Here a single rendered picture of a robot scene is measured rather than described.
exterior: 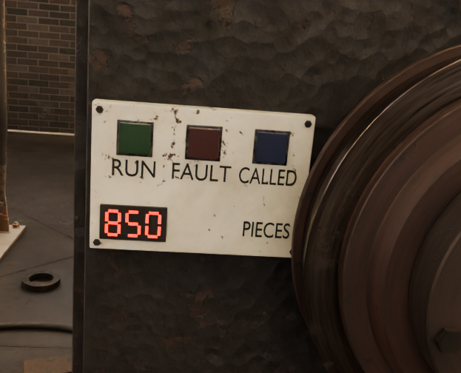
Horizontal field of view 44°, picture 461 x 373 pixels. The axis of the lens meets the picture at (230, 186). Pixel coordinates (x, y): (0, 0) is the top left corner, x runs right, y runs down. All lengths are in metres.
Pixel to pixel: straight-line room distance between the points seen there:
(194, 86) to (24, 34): 6.21
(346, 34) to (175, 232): 0.31
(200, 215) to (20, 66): 6.25
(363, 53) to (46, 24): 6.20
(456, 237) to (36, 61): 6.47
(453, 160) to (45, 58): 6.40
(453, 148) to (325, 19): 0.23
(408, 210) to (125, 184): 0.33
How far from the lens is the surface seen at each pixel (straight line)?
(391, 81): 0.64
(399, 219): 0.57
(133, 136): 0.67
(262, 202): 0.70
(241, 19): 0.69
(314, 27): 0.70
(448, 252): 0.54
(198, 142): 0.67
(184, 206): 0.70
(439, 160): 0.57
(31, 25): 6.84
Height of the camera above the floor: 1.33
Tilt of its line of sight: 15 degrees down
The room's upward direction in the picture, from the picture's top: 5 degrees clockwise
